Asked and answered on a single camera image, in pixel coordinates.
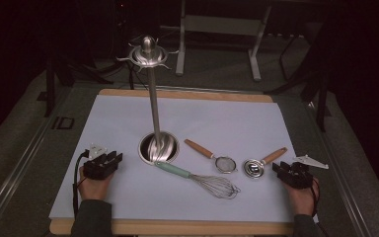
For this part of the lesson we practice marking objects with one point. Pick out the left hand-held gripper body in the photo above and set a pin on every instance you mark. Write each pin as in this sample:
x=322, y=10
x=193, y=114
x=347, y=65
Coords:
x=95, y=169

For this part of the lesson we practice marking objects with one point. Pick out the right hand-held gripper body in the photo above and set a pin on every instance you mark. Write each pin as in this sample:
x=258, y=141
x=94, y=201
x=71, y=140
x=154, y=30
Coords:
x=297, y=176

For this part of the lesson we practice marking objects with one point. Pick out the person's right hand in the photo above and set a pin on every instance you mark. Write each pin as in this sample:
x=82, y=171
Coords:
x=302, y=197

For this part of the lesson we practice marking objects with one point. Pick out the person's left hand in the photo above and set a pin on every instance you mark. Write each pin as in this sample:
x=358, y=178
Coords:
x=93, y=187

